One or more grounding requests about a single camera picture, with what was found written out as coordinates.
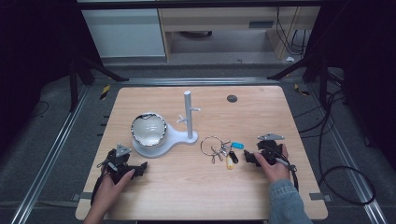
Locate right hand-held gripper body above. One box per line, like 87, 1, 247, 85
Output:
255, 133, 286, 166

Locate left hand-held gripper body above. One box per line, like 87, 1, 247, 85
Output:
100, 143, 140, 185

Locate key ring with coloured tags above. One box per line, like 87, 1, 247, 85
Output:
200, 135, 246, 171

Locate person's right hand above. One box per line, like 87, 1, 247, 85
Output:
253, 144, 291, 185

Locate person's left hand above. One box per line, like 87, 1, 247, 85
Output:
92, 168, 136, 217

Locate white peg stand with base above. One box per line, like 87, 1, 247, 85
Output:
132, 90, 202, 159

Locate yellow black tape strip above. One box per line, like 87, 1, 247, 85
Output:
293, 82, 311, 96
99, 84, 112, 101

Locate black metal stand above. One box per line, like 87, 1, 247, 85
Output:
266, 54, 332, 108
68, 54, 131, 113

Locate white cabinet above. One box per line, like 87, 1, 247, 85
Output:
81, 7, 166, 59

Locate right gripper cable with plug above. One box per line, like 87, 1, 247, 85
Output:
274, 157, 301, 192

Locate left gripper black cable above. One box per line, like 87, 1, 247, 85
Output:
90, 159, 114, 206

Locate grey table bracket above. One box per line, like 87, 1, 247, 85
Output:
308, 192, 333, 203
71, 191, 93, 203

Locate thick black looped floor cable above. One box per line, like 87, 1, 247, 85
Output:
317, 89, 377, 206

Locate thin black floor cable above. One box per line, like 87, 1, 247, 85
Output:
292, 92, 347, 140

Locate aluminium floor rail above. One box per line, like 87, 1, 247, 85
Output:
119, 77, 282, 87
305, 84, 389, 224
9, 84, 92, 224

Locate black cables under desk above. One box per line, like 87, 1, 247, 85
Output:
275, 6, 313, 58

